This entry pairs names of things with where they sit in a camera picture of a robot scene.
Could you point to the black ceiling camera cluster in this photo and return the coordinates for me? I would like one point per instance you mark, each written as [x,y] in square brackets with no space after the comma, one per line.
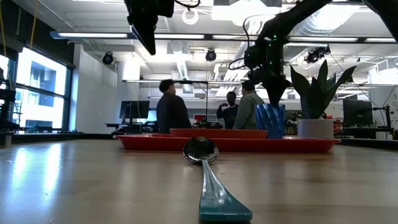
[317,54]

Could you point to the red plastic tray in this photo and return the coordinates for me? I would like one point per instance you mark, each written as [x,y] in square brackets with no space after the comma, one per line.
[230,145]

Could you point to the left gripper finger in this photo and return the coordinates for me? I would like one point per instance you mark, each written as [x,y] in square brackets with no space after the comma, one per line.
[147,34]

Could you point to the black overhead light bar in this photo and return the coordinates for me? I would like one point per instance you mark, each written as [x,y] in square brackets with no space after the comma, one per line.
[208,36]

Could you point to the white cylindrical plant pot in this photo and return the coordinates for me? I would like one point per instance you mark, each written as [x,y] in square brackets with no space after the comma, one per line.
[315,129]

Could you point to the blue faceted plastic cup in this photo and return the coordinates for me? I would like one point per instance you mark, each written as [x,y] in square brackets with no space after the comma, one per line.
[270,121]

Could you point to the black computer monitor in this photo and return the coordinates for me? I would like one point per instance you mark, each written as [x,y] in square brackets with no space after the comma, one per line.
[134,109]
[357,112]

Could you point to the red-orange plate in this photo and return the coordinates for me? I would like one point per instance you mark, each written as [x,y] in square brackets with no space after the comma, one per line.
[217,133]

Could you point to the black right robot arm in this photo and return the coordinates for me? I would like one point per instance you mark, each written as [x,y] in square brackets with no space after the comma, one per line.
[295,15]

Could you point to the black round ceiling speaker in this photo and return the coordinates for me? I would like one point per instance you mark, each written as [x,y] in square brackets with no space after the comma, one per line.
[211,55]
[108,58]

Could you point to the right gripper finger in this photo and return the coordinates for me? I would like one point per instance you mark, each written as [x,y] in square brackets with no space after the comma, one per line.
[272,93]
[282,88]

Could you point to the silver ventilation duct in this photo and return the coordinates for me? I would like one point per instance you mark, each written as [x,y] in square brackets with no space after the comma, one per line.
[326,23]

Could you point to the green artificial plant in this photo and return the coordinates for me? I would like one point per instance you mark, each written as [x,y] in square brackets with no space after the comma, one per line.
[315,93]

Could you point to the person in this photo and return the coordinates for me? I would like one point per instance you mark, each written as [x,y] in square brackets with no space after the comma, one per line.
[247,112]
[172,112]
[228,113]

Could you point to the black aluminium table frame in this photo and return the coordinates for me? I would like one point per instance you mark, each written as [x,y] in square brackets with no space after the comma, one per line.
[62,137]

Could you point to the dark equipment rack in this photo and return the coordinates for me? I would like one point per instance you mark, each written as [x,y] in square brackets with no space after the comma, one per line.
[6,109]

